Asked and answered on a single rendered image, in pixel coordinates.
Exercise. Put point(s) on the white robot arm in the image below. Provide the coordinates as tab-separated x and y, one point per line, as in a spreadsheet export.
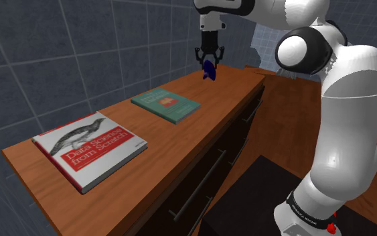
348	130

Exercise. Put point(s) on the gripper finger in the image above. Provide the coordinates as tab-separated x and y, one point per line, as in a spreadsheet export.
198	56
220	56

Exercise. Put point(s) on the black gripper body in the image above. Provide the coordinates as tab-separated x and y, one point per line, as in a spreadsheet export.
209	41

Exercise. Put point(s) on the green book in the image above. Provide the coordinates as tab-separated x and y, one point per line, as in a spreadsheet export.
165	104

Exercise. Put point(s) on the dark blue small object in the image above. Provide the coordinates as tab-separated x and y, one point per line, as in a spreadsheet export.
209	70

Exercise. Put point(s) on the white and red bird book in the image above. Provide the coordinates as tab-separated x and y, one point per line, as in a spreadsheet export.
90	150

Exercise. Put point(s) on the black robot stand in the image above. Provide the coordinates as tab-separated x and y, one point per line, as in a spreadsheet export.
253	202

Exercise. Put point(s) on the wooden chest of drawers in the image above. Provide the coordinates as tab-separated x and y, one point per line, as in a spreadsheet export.
181	150

